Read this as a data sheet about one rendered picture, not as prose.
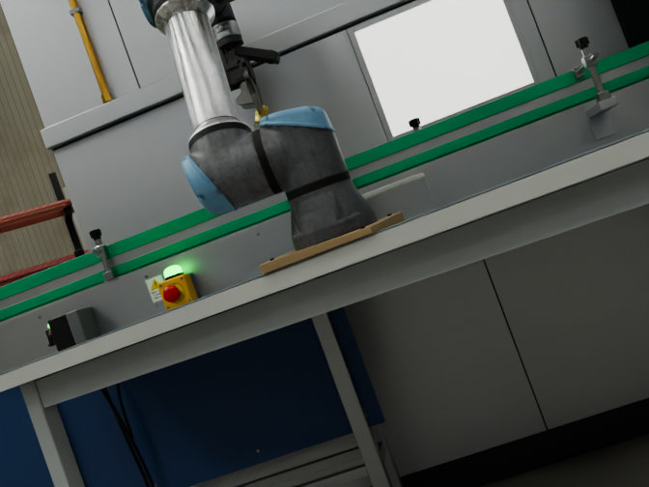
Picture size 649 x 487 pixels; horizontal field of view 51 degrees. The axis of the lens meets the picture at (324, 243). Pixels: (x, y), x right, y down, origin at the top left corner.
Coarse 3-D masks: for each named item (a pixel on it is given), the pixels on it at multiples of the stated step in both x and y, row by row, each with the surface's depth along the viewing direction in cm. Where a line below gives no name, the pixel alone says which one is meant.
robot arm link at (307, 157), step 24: (264, 120) 115; (288, 120) 112; (312, 120) 113; (264, 144) 113; (288, 144) 113; (312, 144) 113; (336, 144) 116; (264, 168) 113; (288, 168) 114; (312, 168) 113; (336, 168) 114
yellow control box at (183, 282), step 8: (168, 280) 160; (176, 280) 159; (184, 280) 159; (192, 280) 164; (160, 288) 160; (184, 288) 159; (192, 288) 162; (184, 296) 159; (192, 296) 160; (200, 296) 165; (168, 304) 160; (176, 304) 160
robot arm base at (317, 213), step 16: (336, 176) 114; (288, 192) 116; (304, 192) 113; (320, 192) 113; (336, 192) 113; (352, 192) 115; (304, 208) 113; (320, 208) 112; (336, 208) 112; (352, 208) 113; (368, 208) 116; (304, 224) 113; (320, 224) 112; (336, 224) 111; (352, 224) 112; (368, 224) 114; (304, 240) 113; (320, 240) 112
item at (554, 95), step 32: (608, 64) 163; (640, 64) 163; (512, 96) 166; (544, 96) 166; (576, 96) 164; (448, 128) 169; (480, 128) 168; (512, 128) 166; (352, 160) 172; (384, 160) 171; (416, 160) 170
